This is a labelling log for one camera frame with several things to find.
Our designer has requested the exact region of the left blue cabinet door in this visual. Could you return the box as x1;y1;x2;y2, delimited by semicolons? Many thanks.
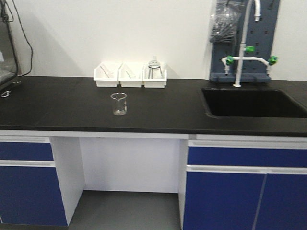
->
0;166;68;227

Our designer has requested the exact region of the clear glass beaker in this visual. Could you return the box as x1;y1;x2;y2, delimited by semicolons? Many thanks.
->
110;92;127;116

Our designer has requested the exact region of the clear bag of pegs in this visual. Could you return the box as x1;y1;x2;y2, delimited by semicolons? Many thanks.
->
210;0;244;43

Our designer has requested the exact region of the right blue drawer front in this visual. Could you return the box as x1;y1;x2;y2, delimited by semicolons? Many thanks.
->
188;147;307;168

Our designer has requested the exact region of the silver metal clip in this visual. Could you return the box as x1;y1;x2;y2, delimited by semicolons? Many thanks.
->
1;91;11;98

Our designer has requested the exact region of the left white storage bin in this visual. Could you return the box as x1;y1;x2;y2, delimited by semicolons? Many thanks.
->
94;62;122;87

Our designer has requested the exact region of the white storage bin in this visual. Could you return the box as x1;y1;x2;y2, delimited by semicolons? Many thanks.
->
118;62;144;88
142;63;167;88
94;62;122;87

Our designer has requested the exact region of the grey-blue pegboard drying rack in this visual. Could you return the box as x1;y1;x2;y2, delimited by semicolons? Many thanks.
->
210;0;280;83

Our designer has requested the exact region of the round glass flask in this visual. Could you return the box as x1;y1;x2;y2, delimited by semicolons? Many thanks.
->
148;56;161;69

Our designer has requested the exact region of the blue drawer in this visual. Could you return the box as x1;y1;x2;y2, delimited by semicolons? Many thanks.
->
0;142;54;161
188;147;307;168

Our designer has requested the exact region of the middle white storage bin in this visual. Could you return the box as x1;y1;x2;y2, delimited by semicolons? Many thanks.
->
118;62;144;88

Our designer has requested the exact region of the black wire tripod stand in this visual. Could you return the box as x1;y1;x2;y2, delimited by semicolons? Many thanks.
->
148;67;162;79

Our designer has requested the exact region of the blue cabinet door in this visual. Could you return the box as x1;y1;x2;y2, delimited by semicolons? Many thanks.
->
183;172;264;230
0;166;68;227
256;174;307;230

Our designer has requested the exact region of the left blue drawer front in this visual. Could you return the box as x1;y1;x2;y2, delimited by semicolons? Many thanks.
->
0;142;54;161

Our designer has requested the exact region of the black lab sink basin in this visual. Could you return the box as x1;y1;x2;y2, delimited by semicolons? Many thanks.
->
201;88;307;118

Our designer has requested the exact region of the white gooseneck lab faucet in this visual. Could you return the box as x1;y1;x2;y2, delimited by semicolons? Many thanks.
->
222;0;278;87

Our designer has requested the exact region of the right white storage bin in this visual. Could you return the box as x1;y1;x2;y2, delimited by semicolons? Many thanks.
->
142;63;167;88

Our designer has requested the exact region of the far right blue cabinet door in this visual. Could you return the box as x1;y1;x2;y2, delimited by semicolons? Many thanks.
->
256;174;307;230

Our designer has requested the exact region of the black hanging cable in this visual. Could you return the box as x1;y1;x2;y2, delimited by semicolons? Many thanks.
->
1;0;34;77

